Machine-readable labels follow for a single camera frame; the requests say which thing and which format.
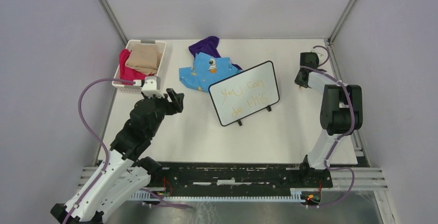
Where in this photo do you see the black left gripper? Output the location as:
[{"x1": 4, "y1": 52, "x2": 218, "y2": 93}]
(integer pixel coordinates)
[{"x1": 141, "y1": 87, "x2": 184, "y2": 137}]

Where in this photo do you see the black framed whiteboard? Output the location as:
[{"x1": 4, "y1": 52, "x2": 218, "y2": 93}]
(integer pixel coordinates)
[{"x1": 208, "y1": 60, "x2": 280, "y2": 126}]

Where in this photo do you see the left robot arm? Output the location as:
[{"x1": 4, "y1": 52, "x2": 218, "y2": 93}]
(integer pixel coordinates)
[{"x1": 50, "y1": 88, "x2": 184, "y2": 223}]

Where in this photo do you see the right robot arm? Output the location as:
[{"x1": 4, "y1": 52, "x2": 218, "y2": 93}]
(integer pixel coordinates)
[{"x1": 294, "y1": 52, "x2": 363, "y2": 187}]

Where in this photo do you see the blue patterned cloth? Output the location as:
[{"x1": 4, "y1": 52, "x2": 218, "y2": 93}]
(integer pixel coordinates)
[{"x1": 179, "y1": 52, "x2": 242, "y2": 93}]

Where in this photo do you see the beige folded cloth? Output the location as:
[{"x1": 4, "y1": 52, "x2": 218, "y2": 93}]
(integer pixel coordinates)
[{"x1": 125, "y1": 44, "x2": 163, "y2": 74}]

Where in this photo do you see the red cloth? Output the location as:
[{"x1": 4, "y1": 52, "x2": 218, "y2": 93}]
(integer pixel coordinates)
[{"x1": 119, "y1": 49, "x2": 157, "y2": 81}]

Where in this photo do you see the purple cloth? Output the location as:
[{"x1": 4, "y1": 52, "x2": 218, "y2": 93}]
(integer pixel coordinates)
[{"x1": 189, "y1": 36, "x2": 243, "y2": 73}]

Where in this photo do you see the white plastic basket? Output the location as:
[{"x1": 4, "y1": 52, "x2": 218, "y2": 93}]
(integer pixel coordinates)
[{"x1": 112, "y1": 39, "x2": 167, "y2": 92}]

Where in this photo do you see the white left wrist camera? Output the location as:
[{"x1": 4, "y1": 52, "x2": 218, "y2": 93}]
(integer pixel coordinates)
[{"x1": 141, "y1": 76, "x2": 164, "y2": 98}]

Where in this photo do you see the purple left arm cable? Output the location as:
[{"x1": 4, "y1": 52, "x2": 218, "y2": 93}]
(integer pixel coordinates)
[{"x1": 61, "y1": 78, "x2": 143, "y2": 224}]

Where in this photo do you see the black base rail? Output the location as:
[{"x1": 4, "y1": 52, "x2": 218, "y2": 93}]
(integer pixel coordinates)
[{"x1": 148, "y1": 162, "x2": 333, "y2": 197}]

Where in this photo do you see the white cable duct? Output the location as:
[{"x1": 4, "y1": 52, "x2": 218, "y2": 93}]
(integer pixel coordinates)
[{"x1": 128, "y1": 190, "x2": 305, "y2": 203}]

